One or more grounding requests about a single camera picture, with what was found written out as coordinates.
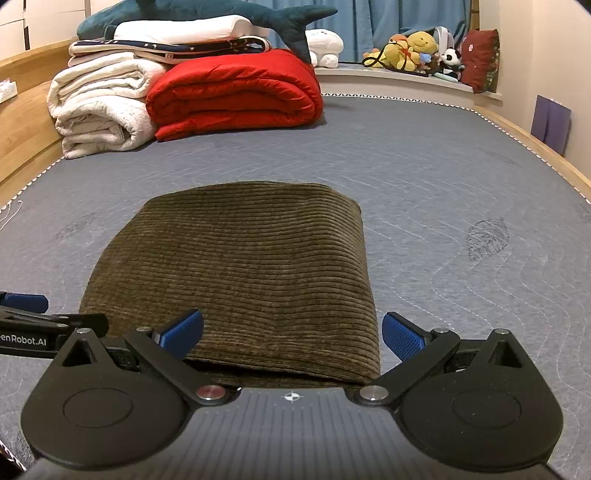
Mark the purple rolled mat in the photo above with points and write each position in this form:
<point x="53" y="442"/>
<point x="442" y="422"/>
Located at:
<point x="551" y="122"/>

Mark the blue shark plush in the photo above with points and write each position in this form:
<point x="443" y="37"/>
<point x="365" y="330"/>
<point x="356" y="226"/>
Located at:
<point x="286" y="27"/>

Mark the dark red cushion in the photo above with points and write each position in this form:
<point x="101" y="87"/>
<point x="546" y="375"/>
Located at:
<point x="480" y="62"/>

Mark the white round plush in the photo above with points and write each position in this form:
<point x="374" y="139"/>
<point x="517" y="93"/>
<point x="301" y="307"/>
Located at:
<point x="325" y="46"/>

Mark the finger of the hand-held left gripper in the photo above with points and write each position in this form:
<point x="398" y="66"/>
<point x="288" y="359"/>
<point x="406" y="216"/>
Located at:
<point x="25" y="301"/>

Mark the white folded blanket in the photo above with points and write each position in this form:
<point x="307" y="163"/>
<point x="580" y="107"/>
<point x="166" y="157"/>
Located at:
<point x="97" y="101"/>

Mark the panda plush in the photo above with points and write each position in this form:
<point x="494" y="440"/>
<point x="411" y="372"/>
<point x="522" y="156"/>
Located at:
<point x="450" y="60"/>

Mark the white window ledge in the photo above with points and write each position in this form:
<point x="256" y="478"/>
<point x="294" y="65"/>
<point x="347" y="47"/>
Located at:
<point x="369" y="76"/>

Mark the white and grey plush toy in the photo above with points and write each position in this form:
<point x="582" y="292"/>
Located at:
<point x="444" y="39"/>

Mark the tissue box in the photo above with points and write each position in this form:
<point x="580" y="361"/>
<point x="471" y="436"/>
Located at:
<point x="7" y="90"/>

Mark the wooden bed frame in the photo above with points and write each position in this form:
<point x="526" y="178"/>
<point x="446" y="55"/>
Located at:
<point x="27" y="124"/>

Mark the white pillow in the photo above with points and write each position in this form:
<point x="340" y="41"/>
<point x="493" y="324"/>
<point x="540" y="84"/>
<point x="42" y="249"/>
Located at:
<point x="184" y="28"/>

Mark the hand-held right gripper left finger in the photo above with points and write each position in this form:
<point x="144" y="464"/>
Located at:
<point x="182" y="330"/>

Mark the navy star-print blanket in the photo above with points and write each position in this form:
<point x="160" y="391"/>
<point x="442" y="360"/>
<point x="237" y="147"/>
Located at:
<point x="194" y="47"/>

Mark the grey quilted mattress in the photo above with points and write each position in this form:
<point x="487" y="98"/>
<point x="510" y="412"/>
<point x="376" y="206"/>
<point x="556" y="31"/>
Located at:
<point x="415" y="161"/>

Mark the red folded comforter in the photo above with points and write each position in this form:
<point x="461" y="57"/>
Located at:
<point x="231" y="92"/>

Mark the blue curtain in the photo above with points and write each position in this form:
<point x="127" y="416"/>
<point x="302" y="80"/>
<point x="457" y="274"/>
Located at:
<point x="369" y="23"/>

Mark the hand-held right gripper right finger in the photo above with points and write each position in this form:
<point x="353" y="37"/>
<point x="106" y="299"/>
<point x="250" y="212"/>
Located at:
<point x="404" y="337"/>

